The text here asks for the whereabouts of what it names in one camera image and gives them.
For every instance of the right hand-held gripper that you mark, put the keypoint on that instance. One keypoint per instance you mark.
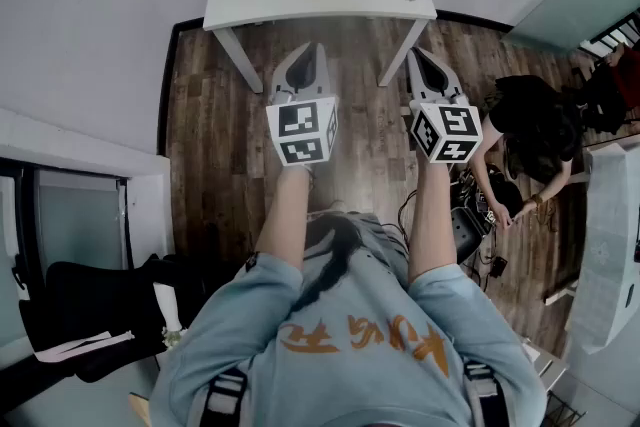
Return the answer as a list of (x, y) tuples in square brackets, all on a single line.
[(452, 125)]

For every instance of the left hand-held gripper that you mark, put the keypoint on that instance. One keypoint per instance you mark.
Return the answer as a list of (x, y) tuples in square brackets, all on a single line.
[(300, 122)]

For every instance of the person's left forearm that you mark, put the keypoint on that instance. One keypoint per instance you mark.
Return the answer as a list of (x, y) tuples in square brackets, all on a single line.
[(282, 220)]

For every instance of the person's right forearm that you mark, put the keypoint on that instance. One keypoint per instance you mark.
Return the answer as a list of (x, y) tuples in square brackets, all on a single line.
[(432, 225)]

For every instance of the white table leg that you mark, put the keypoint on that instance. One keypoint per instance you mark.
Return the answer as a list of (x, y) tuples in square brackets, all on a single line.
[(242, 60), (400, 55)]

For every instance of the person's white shoe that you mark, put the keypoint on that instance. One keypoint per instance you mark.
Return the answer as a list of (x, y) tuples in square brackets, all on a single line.
[(336, 205)]

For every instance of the black perforated chair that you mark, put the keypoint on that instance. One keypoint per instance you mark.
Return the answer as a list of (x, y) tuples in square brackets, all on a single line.
[(467, 230)]

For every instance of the black power adapter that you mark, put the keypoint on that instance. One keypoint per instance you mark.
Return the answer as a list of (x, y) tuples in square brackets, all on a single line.
[(498, 267)]

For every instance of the white floor appliance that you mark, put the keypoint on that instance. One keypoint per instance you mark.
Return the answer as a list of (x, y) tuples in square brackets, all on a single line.
[(605, 240)]

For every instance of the light blue printed t-shirt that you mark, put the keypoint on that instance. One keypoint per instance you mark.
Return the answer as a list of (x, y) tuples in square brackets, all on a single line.
[(240, 315)]

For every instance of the white furniture foot bar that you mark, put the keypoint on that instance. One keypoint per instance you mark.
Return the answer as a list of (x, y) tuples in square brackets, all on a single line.
[(560, 293)]

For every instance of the white vase with small flowers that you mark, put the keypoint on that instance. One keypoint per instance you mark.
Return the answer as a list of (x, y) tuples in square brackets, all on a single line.
[(166, 307)]

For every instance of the black framed glass door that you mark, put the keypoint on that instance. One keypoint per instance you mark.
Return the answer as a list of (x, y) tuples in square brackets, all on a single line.
[(75, 225)]

